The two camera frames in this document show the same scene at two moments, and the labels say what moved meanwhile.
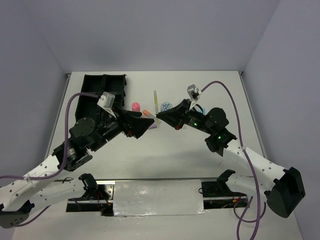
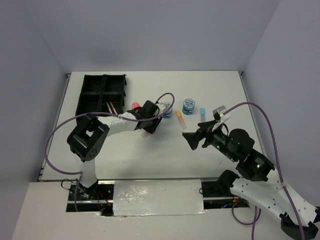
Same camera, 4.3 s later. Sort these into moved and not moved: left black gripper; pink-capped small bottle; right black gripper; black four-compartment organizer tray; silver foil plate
Moved: left black gripper; right black gripper
Not moved: silver foil plate; pink-capped small bottle; black four-compartment organizer tray
